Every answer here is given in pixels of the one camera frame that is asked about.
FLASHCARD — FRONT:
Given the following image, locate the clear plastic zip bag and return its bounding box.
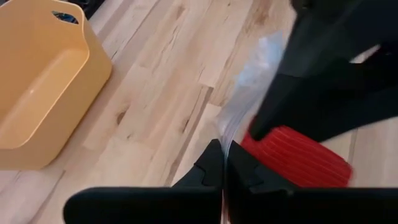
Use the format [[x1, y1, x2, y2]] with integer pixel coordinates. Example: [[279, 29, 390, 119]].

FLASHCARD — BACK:
[[216, 30, 290, 156]]

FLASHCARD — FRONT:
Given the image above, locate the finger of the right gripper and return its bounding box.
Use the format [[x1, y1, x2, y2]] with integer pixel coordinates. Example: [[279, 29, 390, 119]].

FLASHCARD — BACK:
[[248, 55, 398, 142], [278, 0, 398, 75]]

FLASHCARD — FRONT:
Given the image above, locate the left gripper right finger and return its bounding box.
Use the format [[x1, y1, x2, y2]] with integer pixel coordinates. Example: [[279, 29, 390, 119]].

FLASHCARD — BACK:
[[224, 140, 398, 224]]

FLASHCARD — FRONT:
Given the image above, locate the yellow plastic bin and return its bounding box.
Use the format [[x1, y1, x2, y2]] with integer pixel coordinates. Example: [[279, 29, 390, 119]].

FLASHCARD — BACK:
[[0, 0, 113, 170]]

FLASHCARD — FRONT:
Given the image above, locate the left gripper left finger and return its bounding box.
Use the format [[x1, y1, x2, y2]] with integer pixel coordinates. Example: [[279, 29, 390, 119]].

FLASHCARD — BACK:
[[63, 139, 224, 224]]

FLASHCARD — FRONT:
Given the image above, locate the red elastic bandage strip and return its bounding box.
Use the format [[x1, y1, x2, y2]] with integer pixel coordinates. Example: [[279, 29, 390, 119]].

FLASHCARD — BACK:
[[241, 124, 354, 189]]

